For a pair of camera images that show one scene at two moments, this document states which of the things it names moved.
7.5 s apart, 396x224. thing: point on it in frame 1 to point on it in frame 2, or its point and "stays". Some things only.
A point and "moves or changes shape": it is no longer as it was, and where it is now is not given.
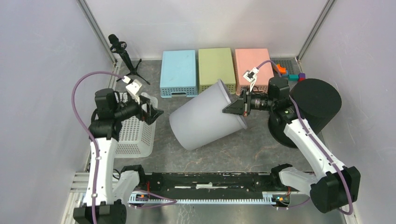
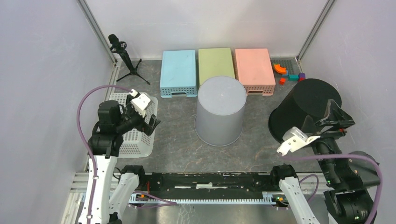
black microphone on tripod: (118, 46) stays
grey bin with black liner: (199, 119) moves or changes shape
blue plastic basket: (178, 75) stays
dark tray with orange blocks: (285, 65) stays
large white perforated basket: (137, 139) stays
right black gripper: (239, 107) to (335, 114)
